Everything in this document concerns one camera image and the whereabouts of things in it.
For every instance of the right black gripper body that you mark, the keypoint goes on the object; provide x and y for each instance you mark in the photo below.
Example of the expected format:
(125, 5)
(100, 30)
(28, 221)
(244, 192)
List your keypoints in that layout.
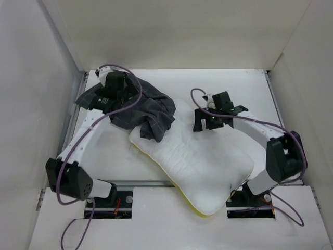
(211, 122)

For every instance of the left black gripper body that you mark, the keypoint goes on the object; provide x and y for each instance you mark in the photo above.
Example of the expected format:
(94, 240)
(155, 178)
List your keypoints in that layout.
(128, 92)

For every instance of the dark grey checked pillowcase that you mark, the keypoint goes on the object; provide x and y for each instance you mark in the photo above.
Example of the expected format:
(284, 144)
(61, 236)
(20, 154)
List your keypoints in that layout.
(154, 114)

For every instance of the white pillow yellow edge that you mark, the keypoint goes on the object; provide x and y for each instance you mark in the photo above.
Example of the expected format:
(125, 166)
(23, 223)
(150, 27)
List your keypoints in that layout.
(205, 166)

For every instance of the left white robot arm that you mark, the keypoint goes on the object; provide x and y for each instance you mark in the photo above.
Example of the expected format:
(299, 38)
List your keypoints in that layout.
(67, 175)

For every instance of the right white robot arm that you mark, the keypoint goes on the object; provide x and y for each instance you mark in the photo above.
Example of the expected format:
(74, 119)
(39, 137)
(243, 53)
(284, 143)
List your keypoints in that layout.
(285, 157)

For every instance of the front white foam board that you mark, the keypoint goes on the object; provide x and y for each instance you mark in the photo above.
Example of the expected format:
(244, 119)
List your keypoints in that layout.
(162, 220)

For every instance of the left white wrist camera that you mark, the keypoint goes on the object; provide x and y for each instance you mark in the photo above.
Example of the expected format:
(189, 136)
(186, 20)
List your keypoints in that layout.
(102, 72)

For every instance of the left aluminium frame rail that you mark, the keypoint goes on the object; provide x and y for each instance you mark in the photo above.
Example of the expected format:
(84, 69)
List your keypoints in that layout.
(72, 112)

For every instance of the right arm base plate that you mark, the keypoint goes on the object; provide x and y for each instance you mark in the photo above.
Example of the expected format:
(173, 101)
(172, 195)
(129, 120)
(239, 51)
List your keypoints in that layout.
(242, 204)

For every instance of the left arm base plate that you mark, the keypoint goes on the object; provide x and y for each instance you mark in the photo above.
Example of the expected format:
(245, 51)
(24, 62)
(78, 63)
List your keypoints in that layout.
(118, 207)

